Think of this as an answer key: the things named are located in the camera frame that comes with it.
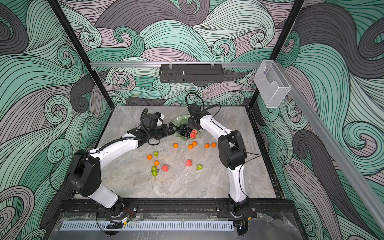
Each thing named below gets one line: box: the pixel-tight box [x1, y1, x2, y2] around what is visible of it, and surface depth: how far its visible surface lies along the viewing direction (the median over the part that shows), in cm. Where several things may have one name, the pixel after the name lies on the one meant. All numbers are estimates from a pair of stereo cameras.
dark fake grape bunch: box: [178, 126, 193, 139], surface depth 100 cm
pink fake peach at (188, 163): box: [185, 159, 193, 167], surface depth 89 cm
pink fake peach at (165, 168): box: [162, 164, 169, 172], surface depth 87 cm
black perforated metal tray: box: [159, 64, 224, 84], surface depth 97 cm
